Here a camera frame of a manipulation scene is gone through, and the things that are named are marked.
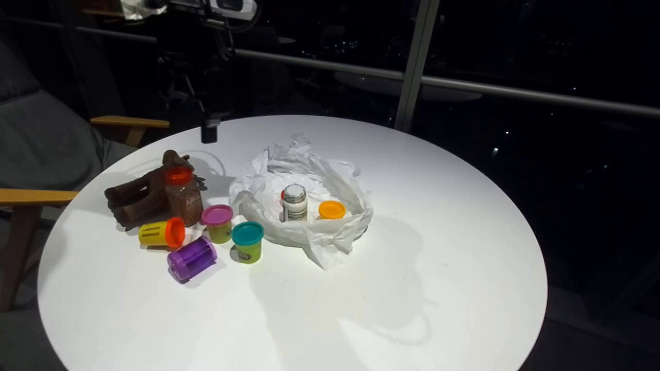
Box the brown jar red lid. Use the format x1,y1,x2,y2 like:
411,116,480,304
165,167,201,224

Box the yellow tub magenta lid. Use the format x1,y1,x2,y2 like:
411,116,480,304
201,204,232,243

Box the metal window railing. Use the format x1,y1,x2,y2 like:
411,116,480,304
0,0,660,134

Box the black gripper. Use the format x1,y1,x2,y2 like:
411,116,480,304
199,119,218,144

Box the purple plastic container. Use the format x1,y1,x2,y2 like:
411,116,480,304
166,236,217,283

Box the yellow tub teal lid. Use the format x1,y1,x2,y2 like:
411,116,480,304
230,223,263,263

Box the white bottle blue label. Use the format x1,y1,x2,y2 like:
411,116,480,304
280,184,308,221

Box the white plastic bag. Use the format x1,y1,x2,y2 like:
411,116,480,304
228,135,374,269

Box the grey chair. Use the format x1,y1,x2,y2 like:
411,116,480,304
0,40,170,310

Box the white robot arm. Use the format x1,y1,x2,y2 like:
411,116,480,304
118,0,257,144

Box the white round table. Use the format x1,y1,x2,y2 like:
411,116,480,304
36,116,549,371

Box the brown plush moose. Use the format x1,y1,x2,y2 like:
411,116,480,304
105,151,207,231

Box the yellow tub orange lid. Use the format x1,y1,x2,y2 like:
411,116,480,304
139,216,185,250

